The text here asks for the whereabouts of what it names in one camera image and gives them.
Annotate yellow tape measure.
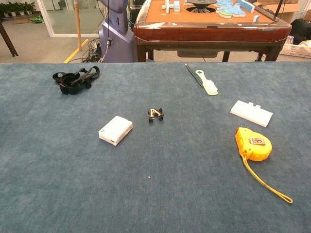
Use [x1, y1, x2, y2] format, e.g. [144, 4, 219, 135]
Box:
[234, 127, 294, 204]

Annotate blue robot base column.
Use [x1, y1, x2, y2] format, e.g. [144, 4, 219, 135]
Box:
[98, 0, 135, 63]

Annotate black metal clip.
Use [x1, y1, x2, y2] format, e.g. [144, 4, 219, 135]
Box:
[147, 107, 165, 125]

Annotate small white rectangular box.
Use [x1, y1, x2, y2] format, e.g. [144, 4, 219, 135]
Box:
[98, 115, 134, 147]

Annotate black pen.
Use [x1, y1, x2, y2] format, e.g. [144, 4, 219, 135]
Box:
[185, 63, 204, 88]

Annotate mint green brush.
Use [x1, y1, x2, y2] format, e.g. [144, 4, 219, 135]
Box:
[195, 69, 219, 97]

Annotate blue felt table cover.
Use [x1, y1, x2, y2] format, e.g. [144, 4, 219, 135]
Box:
[0, 62, 311, 233]

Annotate flat white plastic plate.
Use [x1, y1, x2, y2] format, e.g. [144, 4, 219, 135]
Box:
[230, 100, 274, 128]

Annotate brown mahjong table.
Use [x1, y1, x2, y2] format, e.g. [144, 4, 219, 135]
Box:
[133, 0, 292, 63]

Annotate white mahjong tile stack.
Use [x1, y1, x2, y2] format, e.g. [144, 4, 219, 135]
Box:
[162, 0, 182, 13]

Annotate black mahjong table centre disc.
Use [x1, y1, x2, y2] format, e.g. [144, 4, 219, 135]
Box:
[186, 0, 217, 13]

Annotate wooden pole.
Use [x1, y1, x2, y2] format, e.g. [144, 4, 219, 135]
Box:
[74, 0, 83, 51]

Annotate blue mahjong tile pile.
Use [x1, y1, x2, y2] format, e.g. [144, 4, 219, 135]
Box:
[215, 0, 256, 19]

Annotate white framed glass partition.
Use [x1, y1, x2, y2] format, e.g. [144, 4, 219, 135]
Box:
[36, 0, 105, 38]

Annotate white plastic basket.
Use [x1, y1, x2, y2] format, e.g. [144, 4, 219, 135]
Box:
[279, 42, 311, 59]

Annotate dark table leg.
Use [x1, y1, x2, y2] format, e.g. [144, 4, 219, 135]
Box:
[0, 21, 19, 58]

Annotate black bag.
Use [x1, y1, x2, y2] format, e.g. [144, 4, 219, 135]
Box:
[290, 18, 311, 46]

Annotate cardboard box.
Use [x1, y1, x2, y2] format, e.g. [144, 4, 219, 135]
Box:
[257, 0, 311, 24]

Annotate potted green plants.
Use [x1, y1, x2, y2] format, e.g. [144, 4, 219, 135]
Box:
[0, 1, 36, 17]

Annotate tangled black floor cables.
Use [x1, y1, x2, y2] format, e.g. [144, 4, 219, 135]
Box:
[82, 38, 105, 63]

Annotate black strap bundle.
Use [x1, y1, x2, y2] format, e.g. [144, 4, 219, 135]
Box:
[52, 66, 101, 95]

